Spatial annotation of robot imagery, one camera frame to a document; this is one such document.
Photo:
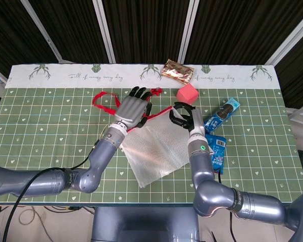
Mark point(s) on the green patterned tablecloth table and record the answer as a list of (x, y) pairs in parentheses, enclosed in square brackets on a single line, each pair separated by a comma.
[(40, 141)]

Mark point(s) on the blue cookie sleeve packet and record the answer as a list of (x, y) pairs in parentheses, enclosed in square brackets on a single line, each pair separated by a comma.
[(222, 113)]

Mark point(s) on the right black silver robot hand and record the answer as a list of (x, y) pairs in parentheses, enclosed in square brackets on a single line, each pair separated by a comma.
[(197, 123)]

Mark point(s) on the grey robot base column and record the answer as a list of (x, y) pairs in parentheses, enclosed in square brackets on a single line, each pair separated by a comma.
[(141, 221)]

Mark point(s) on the gold foil snack packet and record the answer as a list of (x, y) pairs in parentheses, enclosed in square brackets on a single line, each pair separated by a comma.
[(178, 71)]

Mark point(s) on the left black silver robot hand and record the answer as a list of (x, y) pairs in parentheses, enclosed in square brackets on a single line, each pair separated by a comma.
[(131, 111)]

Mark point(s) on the clear zipper pouch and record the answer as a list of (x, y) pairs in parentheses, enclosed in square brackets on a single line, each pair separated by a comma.
[(154, 151)]

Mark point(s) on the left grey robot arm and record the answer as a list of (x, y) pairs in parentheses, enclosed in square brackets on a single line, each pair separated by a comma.
[(91, 176)]

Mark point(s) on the white partition frame post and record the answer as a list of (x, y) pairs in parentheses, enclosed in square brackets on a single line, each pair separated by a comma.
[(188, 32), (290, 37), (104, 32), (44, 32)]

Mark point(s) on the pink foam cube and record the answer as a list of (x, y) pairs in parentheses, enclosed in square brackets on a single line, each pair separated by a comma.
[(188, 94)]

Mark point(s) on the blue snack bag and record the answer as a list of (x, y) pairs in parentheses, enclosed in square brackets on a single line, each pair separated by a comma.
[(219, 156)]

